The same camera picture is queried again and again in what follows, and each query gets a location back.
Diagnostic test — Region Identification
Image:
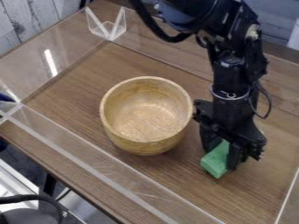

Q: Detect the black cable bottom left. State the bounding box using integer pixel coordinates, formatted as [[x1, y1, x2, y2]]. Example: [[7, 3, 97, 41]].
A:
[[0, 193, 66, 224]]

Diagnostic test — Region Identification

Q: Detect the green rectangular block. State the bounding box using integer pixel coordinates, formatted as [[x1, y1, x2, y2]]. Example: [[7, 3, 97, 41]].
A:
[[201, 141, 230, 179]]

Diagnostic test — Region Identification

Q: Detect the clear acrylic corner bracket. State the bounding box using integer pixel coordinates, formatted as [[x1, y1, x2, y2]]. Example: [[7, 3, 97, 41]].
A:
[[86, 7, 127, 41]]

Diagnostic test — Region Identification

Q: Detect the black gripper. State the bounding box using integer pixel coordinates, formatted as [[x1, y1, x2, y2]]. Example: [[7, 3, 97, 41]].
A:
[[193, 99, 268, 171]]

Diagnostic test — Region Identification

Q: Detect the black table leg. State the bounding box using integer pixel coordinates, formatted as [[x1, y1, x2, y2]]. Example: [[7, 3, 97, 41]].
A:
[[43, 174, 58, 196]]

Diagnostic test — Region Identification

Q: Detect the brown wooden bowl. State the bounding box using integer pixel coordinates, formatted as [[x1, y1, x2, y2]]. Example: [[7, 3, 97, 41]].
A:
[[99, 76, 193, 156]]

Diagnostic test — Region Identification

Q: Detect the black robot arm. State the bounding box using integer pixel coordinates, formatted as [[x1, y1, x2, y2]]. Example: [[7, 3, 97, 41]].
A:
[[130, 0, 272, 171]]

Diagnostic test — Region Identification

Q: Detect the black metal clamp bracket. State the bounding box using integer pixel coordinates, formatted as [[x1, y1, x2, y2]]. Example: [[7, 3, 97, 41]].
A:
[[39, 201, 87, 224]]

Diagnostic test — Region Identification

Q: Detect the clear acrylic enclosure wall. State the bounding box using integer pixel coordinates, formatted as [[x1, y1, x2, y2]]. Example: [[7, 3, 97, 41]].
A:
[[0, 3, 299, 224]]

